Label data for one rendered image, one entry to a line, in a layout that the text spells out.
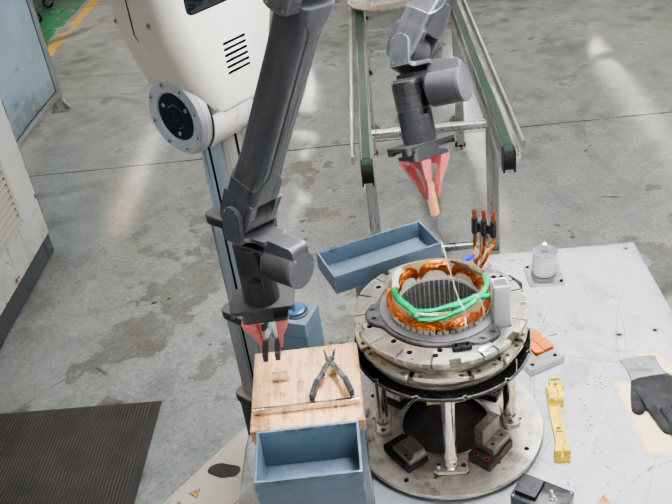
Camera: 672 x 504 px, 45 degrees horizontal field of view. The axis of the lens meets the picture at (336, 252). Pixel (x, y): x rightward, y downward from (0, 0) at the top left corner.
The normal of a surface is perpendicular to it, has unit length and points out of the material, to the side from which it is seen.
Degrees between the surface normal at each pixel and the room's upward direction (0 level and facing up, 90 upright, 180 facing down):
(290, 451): 90
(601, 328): 0
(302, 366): 0
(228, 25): 90
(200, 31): 90
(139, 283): 0
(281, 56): 83
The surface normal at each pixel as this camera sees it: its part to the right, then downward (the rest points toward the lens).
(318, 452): 0.04, 0.55
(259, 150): -0.58, 0.40
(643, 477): -0.11, -0.83
